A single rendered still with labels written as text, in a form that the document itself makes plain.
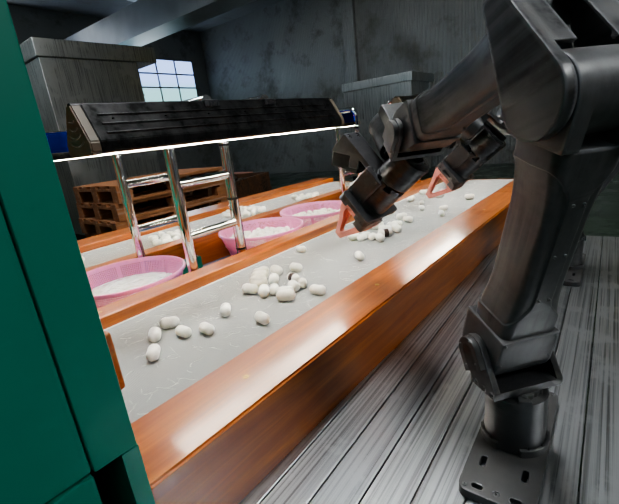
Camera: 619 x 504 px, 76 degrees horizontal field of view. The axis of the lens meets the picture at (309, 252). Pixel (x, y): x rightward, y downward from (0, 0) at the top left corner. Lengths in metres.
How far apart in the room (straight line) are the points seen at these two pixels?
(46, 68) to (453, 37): 6.97
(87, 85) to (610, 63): 5.46
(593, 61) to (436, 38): 8.99
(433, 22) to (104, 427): 9.28
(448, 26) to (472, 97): 8.84
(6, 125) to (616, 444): 0.62
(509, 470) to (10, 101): 0.52
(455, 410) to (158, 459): 0.36
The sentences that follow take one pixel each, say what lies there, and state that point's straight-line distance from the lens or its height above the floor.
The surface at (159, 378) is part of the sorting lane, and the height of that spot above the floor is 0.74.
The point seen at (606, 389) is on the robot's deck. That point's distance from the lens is 0.68.
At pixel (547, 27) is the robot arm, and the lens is 0.36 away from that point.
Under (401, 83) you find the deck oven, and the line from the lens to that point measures 7.42.
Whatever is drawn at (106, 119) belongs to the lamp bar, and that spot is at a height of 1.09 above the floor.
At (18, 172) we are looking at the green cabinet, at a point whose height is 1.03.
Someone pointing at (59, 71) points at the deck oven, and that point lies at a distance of 5.54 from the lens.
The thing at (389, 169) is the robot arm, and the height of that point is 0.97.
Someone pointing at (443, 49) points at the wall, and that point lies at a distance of 9.25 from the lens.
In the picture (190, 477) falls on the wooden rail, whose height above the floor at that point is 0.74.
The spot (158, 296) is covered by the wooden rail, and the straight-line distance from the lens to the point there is 0.85.
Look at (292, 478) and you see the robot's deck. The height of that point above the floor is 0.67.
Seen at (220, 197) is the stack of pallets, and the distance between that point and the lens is 3.87.
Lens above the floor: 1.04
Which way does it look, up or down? 17 degrees down
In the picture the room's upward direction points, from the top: 7 degrees counter-clockwise
